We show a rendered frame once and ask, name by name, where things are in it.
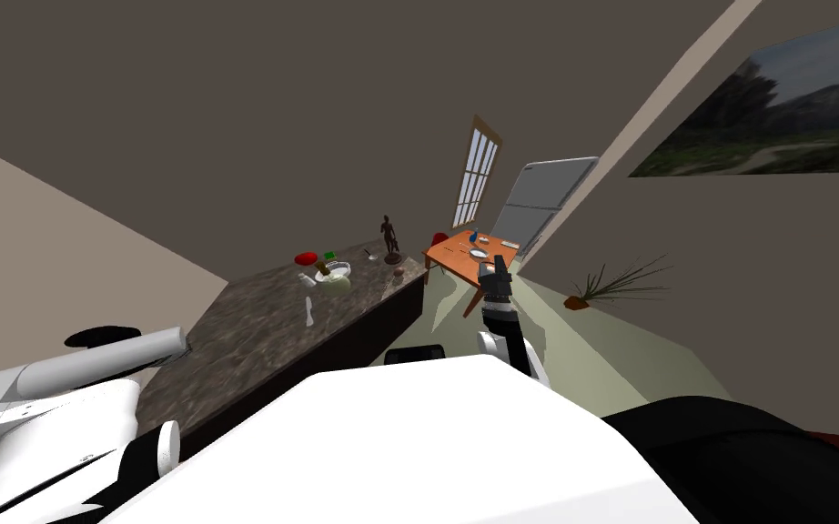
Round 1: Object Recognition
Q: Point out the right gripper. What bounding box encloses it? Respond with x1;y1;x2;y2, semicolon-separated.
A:
478;254;515;300

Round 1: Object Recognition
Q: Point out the orange wooden table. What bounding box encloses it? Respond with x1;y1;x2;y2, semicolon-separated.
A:
422;228;521;319

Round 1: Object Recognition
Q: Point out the grey refrigerator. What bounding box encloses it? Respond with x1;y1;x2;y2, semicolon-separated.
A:
488;156;600;257

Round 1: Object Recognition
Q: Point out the tall paned window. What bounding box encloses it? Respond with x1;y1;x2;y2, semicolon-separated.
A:
450;114;503;231

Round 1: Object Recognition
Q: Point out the potted grass plant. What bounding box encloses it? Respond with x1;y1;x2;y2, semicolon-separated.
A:
562;254;674;313

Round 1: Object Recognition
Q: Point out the dark human figure statue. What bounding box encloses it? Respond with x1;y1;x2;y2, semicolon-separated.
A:
379;214;404;267

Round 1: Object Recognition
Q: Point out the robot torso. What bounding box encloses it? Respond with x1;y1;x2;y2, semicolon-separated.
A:
98;345;700;524

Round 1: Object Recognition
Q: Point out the landscape wall picture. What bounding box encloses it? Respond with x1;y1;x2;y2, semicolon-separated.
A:
628;10;839;179

